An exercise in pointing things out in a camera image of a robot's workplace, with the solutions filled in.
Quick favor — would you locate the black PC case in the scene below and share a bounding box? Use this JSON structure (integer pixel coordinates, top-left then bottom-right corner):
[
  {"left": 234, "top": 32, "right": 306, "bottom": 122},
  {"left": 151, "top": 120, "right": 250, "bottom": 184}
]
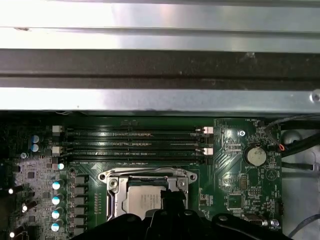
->
[{"left": 0, "top": 48, "right": 320, "bottom": 240}]

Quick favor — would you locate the wire locking lever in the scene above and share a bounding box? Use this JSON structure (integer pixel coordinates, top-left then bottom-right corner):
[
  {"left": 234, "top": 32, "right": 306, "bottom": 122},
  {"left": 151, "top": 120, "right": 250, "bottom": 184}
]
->
[{"left": 109, "top": 166, "right": 183, "bottom": 176}]

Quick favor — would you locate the CPU socket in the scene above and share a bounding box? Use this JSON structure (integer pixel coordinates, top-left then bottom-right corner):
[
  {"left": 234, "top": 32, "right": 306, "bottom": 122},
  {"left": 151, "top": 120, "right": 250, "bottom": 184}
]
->
[{"left": 97, "top": 166, "right": 198, "bottom": 222}]

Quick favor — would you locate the RAM slot with white latches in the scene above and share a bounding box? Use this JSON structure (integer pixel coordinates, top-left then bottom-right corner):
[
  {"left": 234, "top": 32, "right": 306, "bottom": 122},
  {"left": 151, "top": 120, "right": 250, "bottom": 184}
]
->
[
  {"left": 52, "top": 124, "right": 215, "bottom": 136},
  {"left": 52, "top": 146, "right": 215, "bottom": 156}
]

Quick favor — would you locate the metal socket cover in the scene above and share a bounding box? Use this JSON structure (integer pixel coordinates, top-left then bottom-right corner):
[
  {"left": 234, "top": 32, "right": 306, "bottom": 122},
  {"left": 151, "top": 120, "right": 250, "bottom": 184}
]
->
[{"left": 107, "top": 174, "right": 189, "bottom": 221}]

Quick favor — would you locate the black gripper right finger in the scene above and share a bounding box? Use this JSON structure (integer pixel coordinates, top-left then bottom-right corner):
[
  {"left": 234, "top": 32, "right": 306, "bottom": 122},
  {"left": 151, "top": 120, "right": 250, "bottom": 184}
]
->
[{"left": 172, "top": 191, "right": 253, "bottom": 240}]

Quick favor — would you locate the round coin battery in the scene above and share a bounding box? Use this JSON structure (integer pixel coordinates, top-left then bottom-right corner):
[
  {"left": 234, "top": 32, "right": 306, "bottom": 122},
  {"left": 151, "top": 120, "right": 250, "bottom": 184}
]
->
[{"left": 243, "top": 144, "right": 267, "bottom": 167}]

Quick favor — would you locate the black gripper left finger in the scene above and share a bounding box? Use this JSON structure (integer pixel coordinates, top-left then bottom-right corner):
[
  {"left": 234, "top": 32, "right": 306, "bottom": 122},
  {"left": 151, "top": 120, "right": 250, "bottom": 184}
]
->
[{"left": 72, "top": 189, "right": 174, "bottom": 240}]

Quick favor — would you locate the silver CPU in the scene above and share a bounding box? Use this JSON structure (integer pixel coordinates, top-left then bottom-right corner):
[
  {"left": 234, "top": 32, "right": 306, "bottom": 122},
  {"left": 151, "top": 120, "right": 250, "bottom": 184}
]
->
[{"left": 121, "top": 184, "right": 166, "bottom": 217}]

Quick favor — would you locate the green motherboard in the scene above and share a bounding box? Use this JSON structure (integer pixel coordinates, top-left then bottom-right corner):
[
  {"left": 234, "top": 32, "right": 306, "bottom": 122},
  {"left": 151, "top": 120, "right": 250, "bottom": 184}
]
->
[{"left": 0, "top": 109, "right": 283, "bottom": 240}]

